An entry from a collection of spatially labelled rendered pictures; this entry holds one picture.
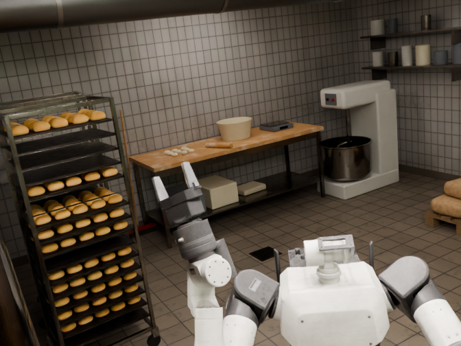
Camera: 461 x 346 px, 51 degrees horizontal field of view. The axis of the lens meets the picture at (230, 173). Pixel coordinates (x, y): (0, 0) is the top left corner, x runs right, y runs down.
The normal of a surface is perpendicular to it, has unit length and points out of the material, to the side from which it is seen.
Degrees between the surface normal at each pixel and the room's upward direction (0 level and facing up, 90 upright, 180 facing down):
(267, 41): 90
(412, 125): 90
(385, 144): 90
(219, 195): 90
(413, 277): 31
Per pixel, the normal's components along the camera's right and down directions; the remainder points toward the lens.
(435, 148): -0.86, 0.23
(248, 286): 0.17, -0.70
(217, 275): 0.44, -0.23
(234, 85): 0.50, 0.17
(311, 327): -0.07, 0.27
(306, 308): -0.14, -0.48
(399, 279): -0.44, -0.67
